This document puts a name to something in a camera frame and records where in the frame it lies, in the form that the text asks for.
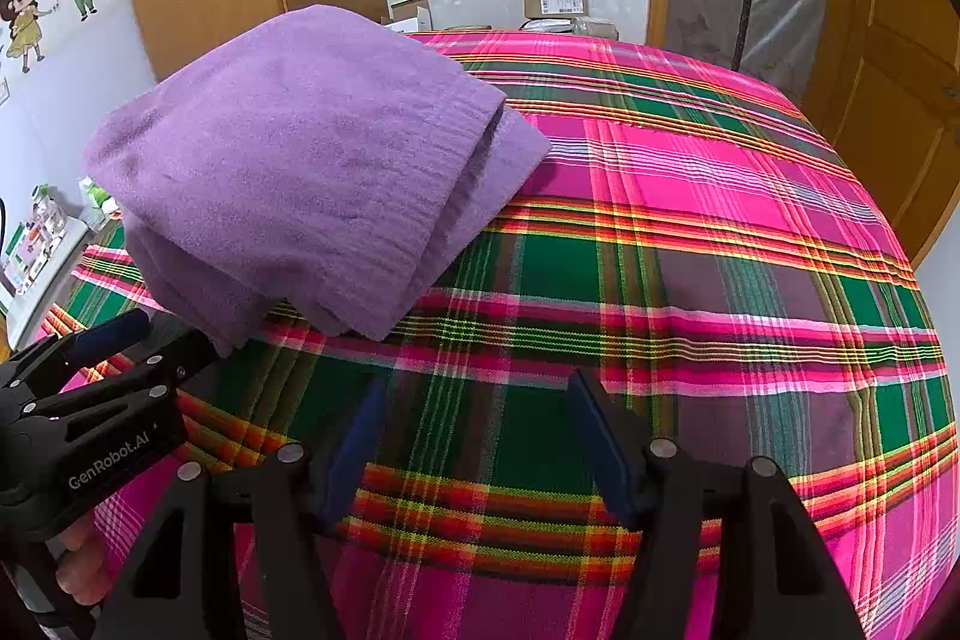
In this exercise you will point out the pink green plaid bedspread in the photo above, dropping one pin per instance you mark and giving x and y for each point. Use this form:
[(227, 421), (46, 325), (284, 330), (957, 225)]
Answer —
[(675, 250)]

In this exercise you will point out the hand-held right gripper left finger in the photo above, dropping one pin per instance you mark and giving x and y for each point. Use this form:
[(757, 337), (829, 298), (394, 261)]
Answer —
[(352, 460)]

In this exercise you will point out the white desk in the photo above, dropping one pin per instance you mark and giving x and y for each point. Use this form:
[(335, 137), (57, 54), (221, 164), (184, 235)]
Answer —
[(56, 265)]

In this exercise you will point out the person's left hand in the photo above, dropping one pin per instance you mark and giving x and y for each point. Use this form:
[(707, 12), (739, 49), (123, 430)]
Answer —
[(81, 565)]

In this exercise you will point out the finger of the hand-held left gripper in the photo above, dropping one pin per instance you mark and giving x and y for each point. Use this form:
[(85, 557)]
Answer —
[(105, 336), (176, 359)]

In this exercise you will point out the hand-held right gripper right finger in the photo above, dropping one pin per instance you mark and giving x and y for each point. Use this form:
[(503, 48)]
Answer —
[(600, 445)]

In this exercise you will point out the printed packets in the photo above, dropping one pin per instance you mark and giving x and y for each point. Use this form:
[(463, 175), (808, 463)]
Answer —
[(37, 231)]

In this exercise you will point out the small white box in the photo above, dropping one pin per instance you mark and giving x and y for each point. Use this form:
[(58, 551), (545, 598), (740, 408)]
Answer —
[(411, 14)]

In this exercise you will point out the wooden door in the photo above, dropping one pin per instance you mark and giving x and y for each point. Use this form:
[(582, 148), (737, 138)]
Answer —
[(892, 48)]

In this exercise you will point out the purple fleece cloth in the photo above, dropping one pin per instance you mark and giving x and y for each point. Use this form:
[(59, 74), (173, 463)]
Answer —
[(300, 160)]

